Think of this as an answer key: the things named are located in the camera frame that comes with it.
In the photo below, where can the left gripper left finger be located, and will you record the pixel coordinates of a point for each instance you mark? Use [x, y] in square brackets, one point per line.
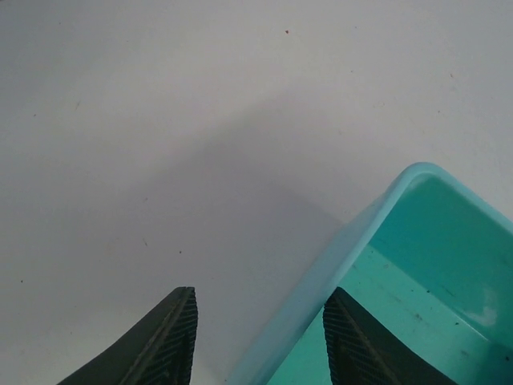
[158, 349]

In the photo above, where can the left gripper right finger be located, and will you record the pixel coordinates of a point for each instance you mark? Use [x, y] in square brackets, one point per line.
[362, 351]

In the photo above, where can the teal plastic bin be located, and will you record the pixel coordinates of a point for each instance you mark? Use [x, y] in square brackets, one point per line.
[430, 260]

